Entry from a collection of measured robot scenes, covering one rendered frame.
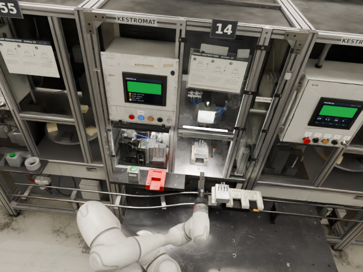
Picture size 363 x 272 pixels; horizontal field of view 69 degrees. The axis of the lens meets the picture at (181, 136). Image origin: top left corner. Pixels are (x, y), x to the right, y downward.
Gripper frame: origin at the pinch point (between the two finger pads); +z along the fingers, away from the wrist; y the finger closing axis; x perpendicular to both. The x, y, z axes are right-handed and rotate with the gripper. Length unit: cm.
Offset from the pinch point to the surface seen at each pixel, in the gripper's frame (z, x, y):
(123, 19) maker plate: 21, 49, 88
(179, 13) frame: 38, 23, 89
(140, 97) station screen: 18, 42, 46
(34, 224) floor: 15, 150, -113
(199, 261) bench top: -33, -5, -44
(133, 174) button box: 7.8, 46.2, -11.6
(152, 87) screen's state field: 18, 34, 54
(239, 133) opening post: 22.5, -21.3, 23.6
